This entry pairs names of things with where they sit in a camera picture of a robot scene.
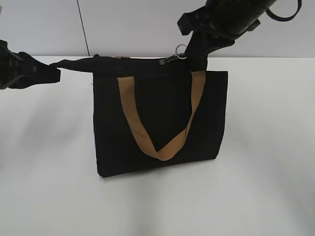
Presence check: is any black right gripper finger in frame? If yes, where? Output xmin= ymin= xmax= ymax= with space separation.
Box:
xmin=185 ymin=31 xmax=221 ymax=71
xmin=177 ymin=6 xmax=209 ymax=36

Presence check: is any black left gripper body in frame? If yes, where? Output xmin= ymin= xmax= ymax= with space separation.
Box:
xmin=0 ymin=40 xmax=17 ymax=89

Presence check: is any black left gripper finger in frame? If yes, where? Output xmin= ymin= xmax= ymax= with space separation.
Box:
xmin=9 ymin=52 xmax=59 ymax=74
xmin=4 ymin=69 xmax=61 ymax=89

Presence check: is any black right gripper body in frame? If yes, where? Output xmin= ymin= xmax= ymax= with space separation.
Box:
xmin=191 ymin=0 xmax=302 ymax=47

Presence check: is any silver zipper pull clasp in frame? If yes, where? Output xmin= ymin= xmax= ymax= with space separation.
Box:
xmin=159 ymin=44 xmax=187 ymax=65

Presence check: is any black canvas tote bag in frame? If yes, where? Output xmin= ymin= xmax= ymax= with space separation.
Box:
xmin=54 ymin=55 xmax=228 ymax=178

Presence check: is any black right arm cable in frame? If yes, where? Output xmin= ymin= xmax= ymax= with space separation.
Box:
xmin=265 ymin=0 xmax=304 ymax=23

